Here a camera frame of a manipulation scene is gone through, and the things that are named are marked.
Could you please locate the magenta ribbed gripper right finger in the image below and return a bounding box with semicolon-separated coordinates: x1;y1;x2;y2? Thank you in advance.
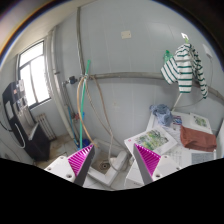
133;144;161;185

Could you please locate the window with dark frame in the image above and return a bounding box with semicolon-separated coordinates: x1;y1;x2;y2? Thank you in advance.
18;41;50;108

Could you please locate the white washing machine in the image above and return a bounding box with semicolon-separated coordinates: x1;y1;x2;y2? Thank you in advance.
123;111;221;190

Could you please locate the brown folded towel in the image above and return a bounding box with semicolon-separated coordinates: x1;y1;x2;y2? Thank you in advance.
180;126;217;152

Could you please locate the white mop sink basin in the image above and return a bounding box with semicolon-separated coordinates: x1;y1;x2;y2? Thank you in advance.
88;138;128;186

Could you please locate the illustrated paper sheet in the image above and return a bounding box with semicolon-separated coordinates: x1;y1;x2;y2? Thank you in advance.
124;126;177;155

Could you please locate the vertical grey wall pipe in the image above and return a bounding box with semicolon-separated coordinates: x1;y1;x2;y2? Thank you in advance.
76;7;85;75

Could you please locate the green white striped shirt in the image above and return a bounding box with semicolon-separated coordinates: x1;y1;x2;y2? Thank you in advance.
161;43;208;99

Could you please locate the white wall switch plate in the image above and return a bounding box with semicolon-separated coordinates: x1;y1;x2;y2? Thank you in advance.
121;30;131;39

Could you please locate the horizontal grey wall pipe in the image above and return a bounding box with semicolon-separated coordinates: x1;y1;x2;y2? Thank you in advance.
89;72;224;104

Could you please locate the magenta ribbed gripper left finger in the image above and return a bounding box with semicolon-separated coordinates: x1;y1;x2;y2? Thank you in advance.
68;144;95;186

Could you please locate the beige hose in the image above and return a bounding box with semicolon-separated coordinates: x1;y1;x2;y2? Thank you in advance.
76;75;100;148

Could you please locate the white radiator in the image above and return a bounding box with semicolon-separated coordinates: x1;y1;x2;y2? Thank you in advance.
36;113;56;140

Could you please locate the small illustrated booklet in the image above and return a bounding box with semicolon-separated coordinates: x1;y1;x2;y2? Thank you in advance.
190;113;211;130

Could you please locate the thick white vertical pipe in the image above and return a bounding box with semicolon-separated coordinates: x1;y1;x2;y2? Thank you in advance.
45;28;78;145

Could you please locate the green hose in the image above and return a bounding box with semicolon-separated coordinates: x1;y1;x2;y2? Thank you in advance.
78;59;92;150

